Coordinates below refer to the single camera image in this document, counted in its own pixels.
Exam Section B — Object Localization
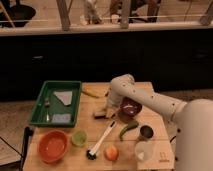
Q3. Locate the dark whiteboard eraser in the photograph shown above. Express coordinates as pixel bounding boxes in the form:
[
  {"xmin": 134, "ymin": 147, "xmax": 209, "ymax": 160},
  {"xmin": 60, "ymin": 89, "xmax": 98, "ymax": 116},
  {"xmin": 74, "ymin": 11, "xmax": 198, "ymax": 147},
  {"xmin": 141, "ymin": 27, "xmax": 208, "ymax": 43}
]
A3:
[{"xmin": 93, "ymin": 108, "xmax": 107, "ymax": 119}]

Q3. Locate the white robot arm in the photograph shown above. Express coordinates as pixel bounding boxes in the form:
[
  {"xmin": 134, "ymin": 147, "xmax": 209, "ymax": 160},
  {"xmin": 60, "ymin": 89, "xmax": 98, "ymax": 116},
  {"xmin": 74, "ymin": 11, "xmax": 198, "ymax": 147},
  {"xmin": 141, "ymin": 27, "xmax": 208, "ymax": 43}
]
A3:
[{"xmin": 106, "ymin": 74, "xmax": 213, "ymax": 171}]

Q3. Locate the green plastic cup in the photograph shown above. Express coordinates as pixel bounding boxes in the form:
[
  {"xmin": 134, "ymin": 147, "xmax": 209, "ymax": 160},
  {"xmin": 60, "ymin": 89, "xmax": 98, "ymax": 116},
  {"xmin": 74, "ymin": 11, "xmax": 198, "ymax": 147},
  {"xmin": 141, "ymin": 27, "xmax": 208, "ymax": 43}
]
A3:
[{"xmin": 71, "ymin": 130, "xmax": 87, "ymax": 147}]

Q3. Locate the small dark metal cup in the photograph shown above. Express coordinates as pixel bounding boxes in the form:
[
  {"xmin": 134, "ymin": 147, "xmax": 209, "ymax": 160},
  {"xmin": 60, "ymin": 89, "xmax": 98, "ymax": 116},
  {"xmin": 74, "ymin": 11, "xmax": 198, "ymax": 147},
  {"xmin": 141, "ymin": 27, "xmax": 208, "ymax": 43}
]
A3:
[{"xmin": 140, "ymin": 125, "xmax": 154, "ymax": 139}]

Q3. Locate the dark red bowl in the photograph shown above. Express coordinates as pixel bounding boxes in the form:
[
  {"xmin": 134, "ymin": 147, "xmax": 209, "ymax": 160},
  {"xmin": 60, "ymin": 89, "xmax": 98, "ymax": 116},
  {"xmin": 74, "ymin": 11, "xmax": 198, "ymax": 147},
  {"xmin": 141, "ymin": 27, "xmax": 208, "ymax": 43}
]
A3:
[{"xmin": 120, "ymin": 97, "xmax": 142, "ymax": 117}]

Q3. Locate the green chili pepper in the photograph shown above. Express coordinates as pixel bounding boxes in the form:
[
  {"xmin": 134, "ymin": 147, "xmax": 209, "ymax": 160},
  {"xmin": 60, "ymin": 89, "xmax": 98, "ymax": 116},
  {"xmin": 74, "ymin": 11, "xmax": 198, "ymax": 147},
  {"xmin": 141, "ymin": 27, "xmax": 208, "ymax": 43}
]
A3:
[{"xmin": 119, "ymin": 120, "xmax": 139, "ymax": 140}]

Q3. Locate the yellow banana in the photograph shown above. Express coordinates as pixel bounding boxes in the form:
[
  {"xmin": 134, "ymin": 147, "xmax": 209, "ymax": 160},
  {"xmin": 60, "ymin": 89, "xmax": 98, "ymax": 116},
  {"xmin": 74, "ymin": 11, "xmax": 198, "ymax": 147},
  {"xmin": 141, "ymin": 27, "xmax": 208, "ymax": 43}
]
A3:
[{"xmin": 82, "ymin": 90, "xmax": 100, "ymax": 98}]

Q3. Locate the orange peach fruit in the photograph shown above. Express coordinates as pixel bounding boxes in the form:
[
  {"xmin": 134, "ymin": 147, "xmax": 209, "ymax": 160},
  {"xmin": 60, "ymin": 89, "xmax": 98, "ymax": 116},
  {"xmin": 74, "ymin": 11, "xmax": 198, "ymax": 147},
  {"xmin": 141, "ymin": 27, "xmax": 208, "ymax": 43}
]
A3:
[{"xmin": 105, "ymin": 146, "xmax": 119, "ymax": 161}]

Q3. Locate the grey folded cloth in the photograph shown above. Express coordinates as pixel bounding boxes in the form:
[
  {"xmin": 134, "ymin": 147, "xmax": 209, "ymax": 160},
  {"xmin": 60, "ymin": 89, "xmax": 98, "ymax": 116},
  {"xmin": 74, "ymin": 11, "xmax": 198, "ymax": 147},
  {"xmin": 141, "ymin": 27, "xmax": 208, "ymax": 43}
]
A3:
[{"xmin": 54, "ymin": 91, "xmax": 73, "ymax": 106}]

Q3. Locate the green plastic tray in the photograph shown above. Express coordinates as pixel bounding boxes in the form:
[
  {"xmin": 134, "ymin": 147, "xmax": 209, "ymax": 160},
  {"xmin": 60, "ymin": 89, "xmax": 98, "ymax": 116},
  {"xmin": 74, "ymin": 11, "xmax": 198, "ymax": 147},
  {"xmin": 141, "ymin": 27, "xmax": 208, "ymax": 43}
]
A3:
[{"xmin": 29, "ymin": 81, "xmax": 82, "ymax": 127}]

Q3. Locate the light blue sponge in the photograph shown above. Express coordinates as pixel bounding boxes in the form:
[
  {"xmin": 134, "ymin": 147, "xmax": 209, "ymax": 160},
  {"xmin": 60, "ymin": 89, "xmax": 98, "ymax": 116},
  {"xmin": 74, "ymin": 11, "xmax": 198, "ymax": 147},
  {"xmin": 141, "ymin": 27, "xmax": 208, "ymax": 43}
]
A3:
[{"xmin": 52, "ymin": 114, "xmax": 71, "ymax": 123}]

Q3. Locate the metal fork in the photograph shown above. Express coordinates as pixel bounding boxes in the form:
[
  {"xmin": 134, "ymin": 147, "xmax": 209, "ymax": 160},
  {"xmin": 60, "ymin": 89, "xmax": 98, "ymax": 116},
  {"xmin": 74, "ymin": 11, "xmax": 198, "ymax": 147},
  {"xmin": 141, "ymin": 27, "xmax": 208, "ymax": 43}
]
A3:
[{"xmin": 45, "ymin": 98, "xmax": 50, "ymax": 122}]

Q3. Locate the orange plastic bowl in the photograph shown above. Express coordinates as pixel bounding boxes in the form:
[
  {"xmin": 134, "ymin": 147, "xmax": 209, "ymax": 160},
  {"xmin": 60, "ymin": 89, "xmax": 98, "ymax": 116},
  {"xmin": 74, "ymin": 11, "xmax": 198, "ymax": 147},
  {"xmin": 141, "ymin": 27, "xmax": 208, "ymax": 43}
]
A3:
[{"xmin": 37, "ymin": 130, "xmax": 69, "ymax": 164}]

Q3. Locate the black clamp stand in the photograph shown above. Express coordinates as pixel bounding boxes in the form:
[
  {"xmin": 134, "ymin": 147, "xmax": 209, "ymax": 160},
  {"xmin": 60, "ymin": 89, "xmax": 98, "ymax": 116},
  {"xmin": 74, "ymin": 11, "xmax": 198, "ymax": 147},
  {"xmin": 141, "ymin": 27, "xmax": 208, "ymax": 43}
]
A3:
[{"xmin": 19, "ymin": 127, "xmax": 34, "ymax": 171}]

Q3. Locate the white handled dish brush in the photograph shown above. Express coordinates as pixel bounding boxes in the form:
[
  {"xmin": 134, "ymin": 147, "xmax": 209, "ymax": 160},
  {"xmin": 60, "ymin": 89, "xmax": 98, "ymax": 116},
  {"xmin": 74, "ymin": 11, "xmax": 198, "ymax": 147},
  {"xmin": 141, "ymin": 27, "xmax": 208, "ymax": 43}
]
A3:
[{"xmin": 86, "ymin": 121, "xmax": 116, "ymax": 160}]

